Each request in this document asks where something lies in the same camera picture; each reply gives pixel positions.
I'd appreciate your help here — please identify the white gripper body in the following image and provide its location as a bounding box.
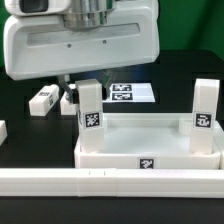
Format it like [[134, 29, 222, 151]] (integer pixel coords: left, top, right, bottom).
[[3, 0, 160, 80]]

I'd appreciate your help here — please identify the long white front barrier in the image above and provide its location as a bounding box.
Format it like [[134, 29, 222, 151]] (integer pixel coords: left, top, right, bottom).
[[0, 168, 224, 198]]

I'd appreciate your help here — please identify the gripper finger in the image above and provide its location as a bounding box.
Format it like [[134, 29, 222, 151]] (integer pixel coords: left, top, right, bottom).
[[58, 75, 79, 104], [101, 69, 117, 100]]

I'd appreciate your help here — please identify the white desk top panel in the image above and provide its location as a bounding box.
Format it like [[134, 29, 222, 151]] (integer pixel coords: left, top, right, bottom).
[[74, 113, 224, 170]]

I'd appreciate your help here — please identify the white block left edge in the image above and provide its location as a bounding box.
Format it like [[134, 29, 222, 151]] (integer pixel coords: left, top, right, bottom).
[[0, 120, 7, 146]]

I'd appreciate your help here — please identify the fiducial marker sheet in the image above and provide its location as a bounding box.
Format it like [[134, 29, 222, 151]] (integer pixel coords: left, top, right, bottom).
[[105, 83, 155, 103]]

